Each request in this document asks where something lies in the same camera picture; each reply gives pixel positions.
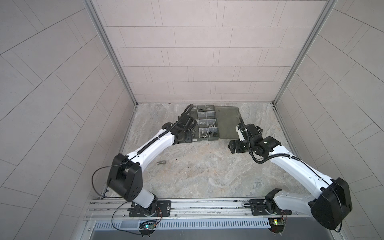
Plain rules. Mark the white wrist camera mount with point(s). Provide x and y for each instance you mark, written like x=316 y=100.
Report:
x=241 y=130

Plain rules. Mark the right circuit board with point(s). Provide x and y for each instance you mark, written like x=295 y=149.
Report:
x=277 y=225

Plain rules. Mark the circuit board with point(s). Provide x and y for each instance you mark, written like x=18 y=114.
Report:
x=147 y=227
x=277 y=225

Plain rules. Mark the aluminium mounting rail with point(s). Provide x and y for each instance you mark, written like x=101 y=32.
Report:
x=194 y=208

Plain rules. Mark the left circuit board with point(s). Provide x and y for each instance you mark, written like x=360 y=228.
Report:
x=147 y=227

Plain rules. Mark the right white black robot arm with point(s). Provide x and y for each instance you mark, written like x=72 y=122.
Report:
x=329 y=201

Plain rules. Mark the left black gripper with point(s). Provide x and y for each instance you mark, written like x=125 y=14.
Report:
x=189 y=138

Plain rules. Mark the grey compartment organizer box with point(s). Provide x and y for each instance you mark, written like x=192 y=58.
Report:
x=215 y=122

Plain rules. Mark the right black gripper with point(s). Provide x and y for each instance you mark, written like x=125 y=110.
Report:
x=236 y=146

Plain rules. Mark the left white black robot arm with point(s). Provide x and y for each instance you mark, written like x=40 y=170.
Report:
x=126 y=172

